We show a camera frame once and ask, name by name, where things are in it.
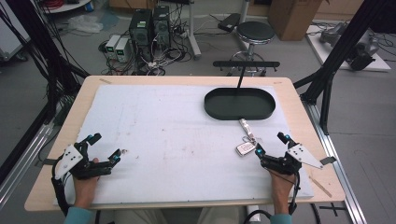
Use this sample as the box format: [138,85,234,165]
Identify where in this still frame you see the white desk leg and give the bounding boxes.
[186,0,203,61]

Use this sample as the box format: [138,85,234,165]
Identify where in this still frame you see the black computer tower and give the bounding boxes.
[151,5,172,49]
[128,8,154,63]

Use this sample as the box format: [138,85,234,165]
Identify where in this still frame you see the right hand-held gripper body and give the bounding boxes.
[260,142,325,176]

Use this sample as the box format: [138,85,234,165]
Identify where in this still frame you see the cardboard box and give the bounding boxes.
[267,0,324,42]

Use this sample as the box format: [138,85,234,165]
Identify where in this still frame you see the black round stool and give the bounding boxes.
[229,21,276,77]

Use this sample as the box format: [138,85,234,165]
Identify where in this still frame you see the black tape piece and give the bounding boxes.
[319,156,338,166]

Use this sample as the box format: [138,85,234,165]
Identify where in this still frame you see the black device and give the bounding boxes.
[346,38,381,72]

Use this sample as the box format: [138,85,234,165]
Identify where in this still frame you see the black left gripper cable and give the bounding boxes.
[50,156,75,217]

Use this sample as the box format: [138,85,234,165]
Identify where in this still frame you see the aluminium rail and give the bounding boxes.
[303,100,369,224]
[0,121,54,210]

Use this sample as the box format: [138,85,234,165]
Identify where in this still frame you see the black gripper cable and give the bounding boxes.
[50,156,75,217]
[287,170,302,217]

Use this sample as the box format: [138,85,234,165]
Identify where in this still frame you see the person's left hand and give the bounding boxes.
[72,157,101,210]

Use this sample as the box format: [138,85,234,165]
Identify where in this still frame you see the clear plastic bag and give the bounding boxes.
[67,14,104,35]

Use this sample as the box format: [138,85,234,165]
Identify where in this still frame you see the white floor board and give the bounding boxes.
[305,24,392,73]

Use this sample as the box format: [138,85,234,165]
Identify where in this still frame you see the thin wooden stick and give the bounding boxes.
[308,175,333,199]

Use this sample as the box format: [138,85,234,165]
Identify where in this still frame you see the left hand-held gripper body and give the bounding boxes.
[53,141,114,181]

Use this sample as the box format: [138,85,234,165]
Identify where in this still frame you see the black power adapter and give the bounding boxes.
[217,12,242,34]

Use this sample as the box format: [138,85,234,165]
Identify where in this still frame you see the white power supply unit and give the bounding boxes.
[114,37,131,63]
[105,34,121,61]

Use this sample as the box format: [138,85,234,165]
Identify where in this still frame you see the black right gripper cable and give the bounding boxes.
[287,170,302,217]

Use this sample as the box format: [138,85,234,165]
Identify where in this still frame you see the black metal frame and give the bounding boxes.
[0,0,91,185]
[293,0,396,135]

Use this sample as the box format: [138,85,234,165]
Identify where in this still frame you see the black cable loop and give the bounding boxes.
[242,209,273,224]

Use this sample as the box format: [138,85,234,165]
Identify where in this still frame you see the person's right hand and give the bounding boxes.
[268,169,297,217]

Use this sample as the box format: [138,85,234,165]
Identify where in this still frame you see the white foam mat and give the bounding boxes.
[52,83,315,206]

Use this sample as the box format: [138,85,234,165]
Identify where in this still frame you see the black oval tray with hanger bar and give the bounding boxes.
[203,60,281,122]

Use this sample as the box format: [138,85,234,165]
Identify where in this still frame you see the silver car key with strap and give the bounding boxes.
[234,118,259,158]

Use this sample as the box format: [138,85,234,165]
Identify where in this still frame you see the grey device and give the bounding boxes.
[318,21,348,45]

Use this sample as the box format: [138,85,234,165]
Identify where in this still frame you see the electronic equipment boxes on floor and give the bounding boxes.
[98,17,194,77]

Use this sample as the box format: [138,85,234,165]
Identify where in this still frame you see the wooden table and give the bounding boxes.
[23,75,347,213]

